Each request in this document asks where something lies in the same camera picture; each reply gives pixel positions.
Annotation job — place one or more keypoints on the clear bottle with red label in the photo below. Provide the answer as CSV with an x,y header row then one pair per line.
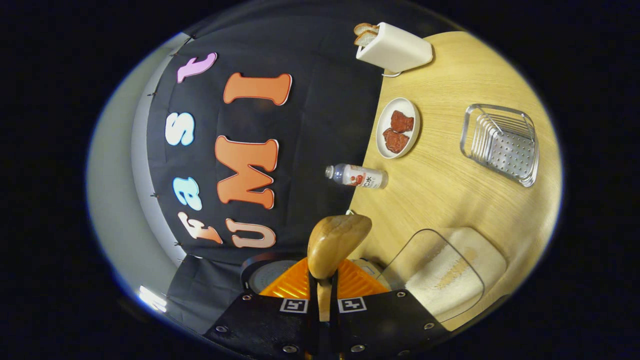
x,y
360,176

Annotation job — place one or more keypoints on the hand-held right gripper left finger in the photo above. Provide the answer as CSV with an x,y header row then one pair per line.
x,y
270,325

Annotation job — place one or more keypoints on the red meat piece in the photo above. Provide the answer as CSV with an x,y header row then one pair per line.
x,y
396,141
401,121

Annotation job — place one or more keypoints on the white toaster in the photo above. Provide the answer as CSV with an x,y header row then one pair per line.
x,y
397,50

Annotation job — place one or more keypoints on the dark silver rice cooker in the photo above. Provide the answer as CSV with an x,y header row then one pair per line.
x,y
267,275

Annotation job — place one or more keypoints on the clear chopstick holder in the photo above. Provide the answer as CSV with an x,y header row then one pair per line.
x,y
505,150

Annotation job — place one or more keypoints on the black backdrop cloth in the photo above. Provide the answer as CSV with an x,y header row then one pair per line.
x,y
320,125

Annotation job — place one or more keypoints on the white round plate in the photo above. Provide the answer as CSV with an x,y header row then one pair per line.
x,y
382,120

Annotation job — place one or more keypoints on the narrow ceiling light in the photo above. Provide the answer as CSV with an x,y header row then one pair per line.
x,y
152,298

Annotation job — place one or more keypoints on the wooden spoon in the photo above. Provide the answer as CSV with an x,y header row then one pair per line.
x,y
335,245

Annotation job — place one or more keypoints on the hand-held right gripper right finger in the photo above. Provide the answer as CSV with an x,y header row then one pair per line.
x,y
380,325

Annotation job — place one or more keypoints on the toast bread slice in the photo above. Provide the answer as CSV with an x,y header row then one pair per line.
x,y
366,38
365,27

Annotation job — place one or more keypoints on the clear plastic rice container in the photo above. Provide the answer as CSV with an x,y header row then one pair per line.
x,y
400,265

